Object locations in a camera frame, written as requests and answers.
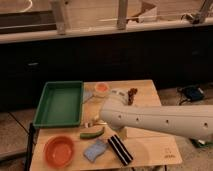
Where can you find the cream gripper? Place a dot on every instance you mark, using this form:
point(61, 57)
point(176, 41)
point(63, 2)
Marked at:
point(122, 133)

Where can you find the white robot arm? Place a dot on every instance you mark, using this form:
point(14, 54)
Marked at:
point(195, 122)

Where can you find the black white striped eraser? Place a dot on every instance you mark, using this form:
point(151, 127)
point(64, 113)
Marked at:
point(120, 150)

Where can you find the green plastic tray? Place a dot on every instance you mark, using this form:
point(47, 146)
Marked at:
point(60, 105)

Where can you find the small brush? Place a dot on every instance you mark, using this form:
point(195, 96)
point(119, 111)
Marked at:
point(91, 124)

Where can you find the light blue sponge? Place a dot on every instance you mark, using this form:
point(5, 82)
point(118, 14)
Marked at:
point(95, 150)

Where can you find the small orange-filled cup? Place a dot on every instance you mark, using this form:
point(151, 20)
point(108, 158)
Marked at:
point(101, 89)

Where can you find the grey cloth piece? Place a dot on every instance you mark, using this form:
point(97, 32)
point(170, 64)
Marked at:
point(87, 95)

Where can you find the orange plastic bowl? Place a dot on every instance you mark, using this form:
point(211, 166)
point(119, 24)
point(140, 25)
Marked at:
point(58, 152)

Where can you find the green bin with clutter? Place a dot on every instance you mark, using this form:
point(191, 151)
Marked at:
point(200, 143)

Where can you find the blue device on floor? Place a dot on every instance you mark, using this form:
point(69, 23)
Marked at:
point(191, 93)

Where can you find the black table leg bar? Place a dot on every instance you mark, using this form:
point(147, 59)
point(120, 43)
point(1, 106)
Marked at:
point(30, 144)

